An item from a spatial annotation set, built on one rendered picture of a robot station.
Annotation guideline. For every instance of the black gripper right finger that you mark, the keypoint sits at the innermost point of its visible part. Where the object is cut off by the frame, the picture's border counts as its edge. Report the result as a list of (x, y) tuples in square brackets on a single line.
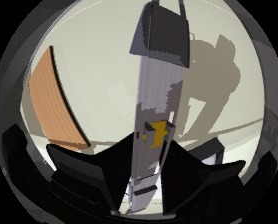
[(183, 176)]

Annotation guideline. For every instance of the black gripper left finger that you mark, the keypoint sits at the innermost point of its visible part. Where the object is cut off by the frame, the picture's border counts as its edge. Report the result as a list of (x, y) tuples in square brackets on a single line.
[(109, 170)]

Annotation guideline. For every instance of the wooden board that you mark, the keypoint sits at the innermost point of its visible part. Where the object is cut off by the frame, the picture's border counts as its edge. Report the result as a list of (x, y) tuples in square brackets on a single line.
[(53, 112)]

